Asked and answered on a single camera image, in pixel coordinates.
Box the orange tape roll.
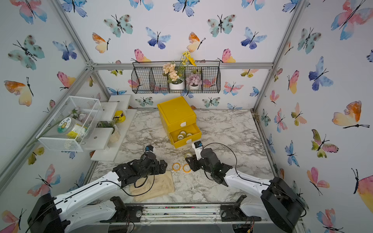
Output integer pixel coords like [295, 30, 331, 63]
[183, 164, 191, 173]
[172, 163, 181, 172]

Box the yellow-green tape roll top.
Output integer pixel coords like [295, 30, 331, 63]
[185, 152, 193, 158]

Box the yellow three-drawer cabinet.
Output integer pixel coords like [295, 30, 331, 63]
[157, 96, 202, 149]

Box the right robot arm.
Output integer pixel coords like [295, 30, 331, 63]
[186, 148, 307, 233]

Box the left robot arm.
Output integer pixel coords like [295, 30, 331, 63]
[26, 150, 168, 233]

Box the small green plant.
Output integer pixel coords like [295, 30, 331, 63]
[97, 120, 116, 131]

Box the white stepped shelf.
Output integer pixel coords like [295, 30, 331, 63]
[84, 95, 137, 162]

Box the green lid jar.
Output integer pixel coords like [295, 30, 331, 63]
[57, 117, 87, 140]

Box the purple flowers small pot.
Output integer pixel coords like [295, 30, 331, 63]
[186, 73, 203, 90]

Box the clear acrylic box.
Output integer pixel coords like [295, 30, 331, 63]
[37, 96, 103, 152]

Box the peach flowers white pot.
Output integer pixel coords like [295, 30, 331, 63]
[162, 63, 186, 91]

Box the yellow artificial flower stem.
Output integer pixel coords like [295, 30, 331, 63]
[180, 51, 196, 72]

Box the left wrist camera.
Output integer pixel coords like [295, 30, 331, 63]
[145, 145, 153, 153]

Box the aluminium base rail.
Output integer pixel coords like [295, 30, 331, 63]
[55, 203, 305, 226]

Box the black wire wall basket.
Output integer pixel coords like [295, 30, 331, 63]
[131, 60, 221, 94]

